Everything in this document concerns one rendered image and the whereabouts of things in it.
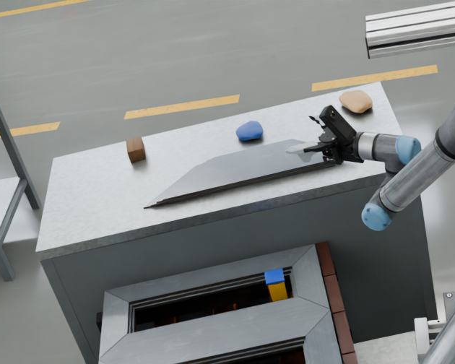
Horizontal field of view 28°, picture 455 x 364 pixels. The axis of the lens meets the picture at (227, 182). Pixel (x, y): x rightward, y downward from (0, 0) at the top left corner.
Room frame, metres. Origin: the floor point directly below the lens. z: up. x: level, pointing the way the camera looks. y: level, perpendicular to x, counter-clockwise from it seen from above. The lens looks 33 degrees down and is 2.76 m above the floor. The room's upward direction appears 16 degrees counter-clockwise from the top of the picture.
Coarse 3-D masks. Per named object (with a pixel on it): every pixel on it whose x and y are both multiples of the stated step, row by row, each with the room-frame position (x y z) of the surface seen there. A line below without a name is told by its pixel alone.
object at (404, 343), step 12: (396, 336) 2.06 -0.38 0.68; (408, 336) 2.05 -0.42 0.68; (360, 348) 2.06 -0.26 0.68; (372, 348) 2.04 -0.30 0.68; (384, 348) 2.03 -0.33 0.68; (396, 348) 2.01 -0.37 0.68; (408, 348) 2.00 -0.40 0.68; (360, 360) 2.01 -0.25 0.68; (372, 360) 1.99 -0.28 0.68; (384, 360) 1.98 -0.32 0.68; (396, 360) 1.96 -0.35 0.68; (408, 360) 1.95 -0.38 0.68
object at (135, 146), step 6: (132, 138) 3.02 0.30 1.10; (138, 138) 3.01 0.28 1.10; (126, 144) 2.98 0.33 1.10; (132, 144) 2.97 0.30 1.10; (138, 144) 2.96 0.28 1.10; (132, 150) 2.93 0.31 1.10; (138, 150) 2.92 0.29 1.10; (144, 150) 2.98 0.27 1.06; (132, 156) 2.92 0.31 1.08; (138, 156) 2.92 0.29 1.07; (144, 156) 2.92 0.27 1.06; (132, 162) 2.92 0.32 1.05
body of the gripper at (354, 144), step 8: (328, 128) 2.10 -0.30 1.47; (320, 136) 2.08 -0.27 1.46; (328, 136) 2.07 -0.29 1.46; (336, 136) 2.05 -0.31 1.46; (336, 144) 2.04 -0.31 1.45; (352, 144) 2.01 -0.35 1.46; (328, 152) 2.07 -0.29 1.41; (336, 152) 2.04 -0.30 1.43; (344, 152) 2.05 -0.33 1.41; (352, 152) 2.03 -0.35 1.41; (336, 160) 2.05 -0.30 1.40; (344, 160) 2.05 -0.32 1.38; (352, 160) 2.03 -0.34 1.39; (360, 160) 2.02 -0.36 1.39
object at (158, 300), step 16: (288, 272) 2.33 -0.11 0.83; (192, 288) 2.37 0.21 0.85; (208, 288) 2.36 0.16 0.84; (224, 288) 2.35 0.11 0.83; (144, 304) 2.37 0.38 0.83; (160, 304) 2.36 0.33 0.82; (128, 320) 2.30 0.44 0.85; (304, 336) 2.00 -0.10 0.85; (240, 352) 2.02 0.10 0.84; (256, 352) 2.01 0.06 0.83; (272, 352) 2.00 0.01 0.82; (304, 352) 1.96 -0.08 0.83
